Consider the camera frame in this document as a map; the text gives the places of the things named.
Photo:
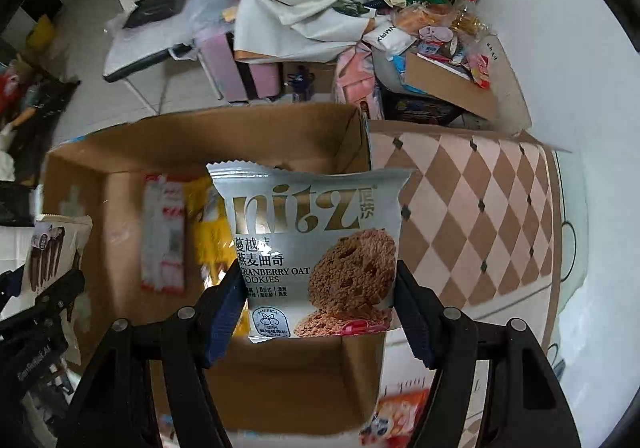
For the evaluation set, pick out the pile of snack packets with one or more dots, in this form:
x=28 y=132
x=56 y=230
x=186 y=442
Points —
x=435 y=2

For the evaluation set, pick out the silver cookie packet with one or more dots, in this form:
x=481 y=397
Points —
x=310 y=238

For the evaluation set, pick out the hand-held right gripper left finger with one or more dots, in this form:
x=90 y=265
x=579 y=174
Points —
x=225 y=315

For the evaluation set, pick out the white chair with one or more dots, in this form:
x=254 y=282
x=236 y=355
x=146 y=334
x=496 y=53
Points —
x=145 y=57

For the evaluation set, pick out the yellow snack packet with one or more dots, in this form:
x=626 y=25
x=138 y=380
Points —
x=210 y=238

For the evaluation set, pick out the yellow bag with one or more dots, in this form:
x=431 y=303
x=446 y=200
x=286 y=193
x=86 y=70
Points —
x=41 y=32

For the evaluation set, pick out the beige chocolate stick packet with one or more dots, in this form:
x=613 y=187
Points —
x=50 y=238

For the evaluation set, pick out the dark blue bottle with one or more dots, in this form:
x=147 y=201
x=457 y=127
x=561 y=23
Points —
x=300 y=82

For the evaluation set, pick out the small brown cardboard box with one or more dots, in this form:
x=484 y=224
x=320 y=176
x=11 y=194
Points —
x=450 y=87

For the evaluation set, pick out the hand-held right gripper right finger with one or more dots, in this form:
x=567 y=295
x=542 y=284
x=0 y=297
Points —
x=416 y=320

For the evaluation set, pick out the dark blue box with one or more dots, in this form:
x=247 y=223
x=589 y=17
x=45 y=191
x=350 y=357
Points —
x=420 y=108

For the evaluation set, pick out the black bag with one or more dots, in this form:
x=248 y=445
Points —
x=155 y=7

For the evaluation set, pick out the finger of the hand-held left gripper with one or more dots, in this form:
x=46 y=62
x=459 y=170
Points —
x=10 y=290
x=62 y=290

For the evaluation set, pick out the pink box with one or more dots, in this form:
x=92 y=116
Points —
x=220 y=67

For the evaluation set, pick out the red and white snack packet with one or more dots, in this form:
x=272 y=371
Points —
x=162 y=233

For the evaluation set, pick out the orange panda snack packet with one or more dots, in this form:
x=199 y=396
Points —
x=400 y=415

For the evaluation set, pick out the white pouch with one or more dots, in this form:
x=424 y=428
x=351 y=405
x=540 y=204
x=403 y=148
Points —
x=390 y=36

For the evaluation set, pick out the printed table mat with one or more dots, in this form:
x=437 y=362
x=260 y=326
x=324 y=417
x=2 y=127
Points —
x=475 y=208

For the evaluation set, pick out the pink plastic packets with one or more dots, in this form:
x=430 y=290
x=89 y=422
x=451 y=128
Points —
x=357 y=77

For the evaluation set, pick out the clear plastic bag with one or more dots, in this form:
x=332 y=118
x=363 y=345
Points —
x=210 y=10

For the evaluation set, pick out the large printed cardboard box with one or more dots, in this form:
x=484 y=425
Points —
x=120 y=238

